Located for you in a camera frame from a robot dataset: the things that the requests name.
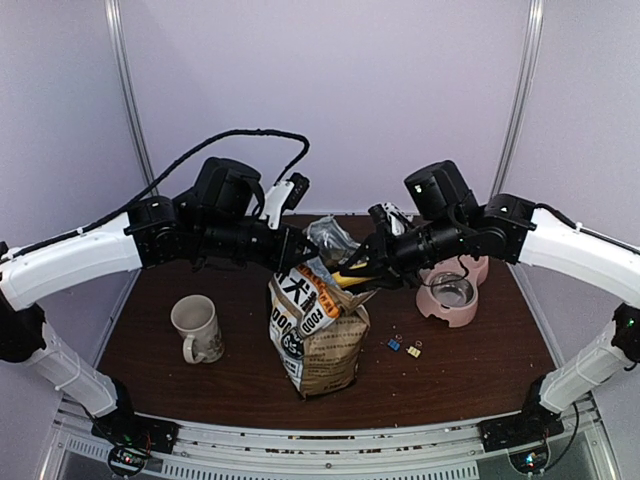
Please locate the pink double pet bowl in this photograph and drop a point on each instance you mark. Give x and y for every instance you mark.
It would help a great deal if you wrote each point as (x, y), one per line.
(474, 270)

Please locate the yellow binder clip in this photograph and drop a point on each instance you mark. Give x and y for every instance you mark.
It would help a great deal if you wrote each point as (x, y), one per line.
(415, 350)

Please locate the blue binder clip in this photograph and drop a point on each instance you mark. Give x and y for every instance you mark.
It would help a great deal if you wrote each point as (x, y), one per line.
(395, 343)

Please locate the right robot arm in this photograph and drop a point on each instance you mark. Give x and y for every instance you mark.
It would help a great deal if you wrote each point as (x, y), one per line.
(514, 230)

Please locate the cream ceramic mug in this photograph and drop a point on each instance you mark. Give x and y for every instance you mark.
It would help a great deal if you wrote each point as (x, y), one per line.
(195, 319)

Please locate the yellow plastic scoop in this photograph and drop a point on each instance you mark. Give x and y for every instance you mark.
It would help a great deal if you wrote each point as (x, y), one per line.
(352, 277)

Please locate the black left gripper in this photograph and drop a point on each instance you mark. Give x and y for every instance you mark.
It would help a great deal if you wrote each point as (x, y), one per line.
(283, 257)

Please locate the steel bowl insert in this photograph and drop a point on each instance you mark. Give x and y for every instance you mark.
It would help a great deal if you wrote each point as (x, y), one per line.
(452, 290)

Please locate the aluminium front rail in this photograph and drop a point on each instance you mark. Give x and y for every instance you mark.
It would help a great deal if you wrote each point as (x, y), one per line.
(452, 450)

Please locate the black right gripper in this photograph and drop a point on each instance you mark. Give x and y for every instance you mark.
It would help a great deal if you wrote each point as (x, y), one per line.
(379, 250)

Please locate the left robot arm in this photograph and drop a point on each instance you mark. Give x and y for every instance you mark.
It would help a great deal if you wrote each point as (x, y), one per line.
(225, 215)

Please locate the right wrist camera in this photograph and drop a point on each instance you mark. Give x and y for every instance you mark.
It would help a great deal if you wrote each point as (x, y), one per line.
(390, 215)

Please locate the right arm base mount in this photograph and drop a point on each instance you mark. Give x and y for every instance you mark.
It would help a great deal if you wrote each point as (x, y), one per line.
(525, 437)

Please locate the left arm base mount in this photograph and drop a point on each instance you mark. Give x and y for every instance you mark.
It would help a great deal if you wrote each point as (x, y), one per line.
(134, 441)

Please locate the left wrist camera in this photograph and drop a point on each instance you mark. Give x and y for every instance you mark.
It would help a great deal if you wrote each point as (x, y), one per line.
(283, 195)

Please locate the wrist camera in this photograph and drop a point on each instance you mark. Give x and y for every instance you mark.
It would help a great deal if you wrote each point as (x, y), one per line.
(283, 195)
(390, 215)

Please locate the dog food bag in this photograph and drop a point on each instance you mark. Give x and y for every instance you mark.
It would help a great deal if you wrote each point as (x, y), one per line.
(317, 328)

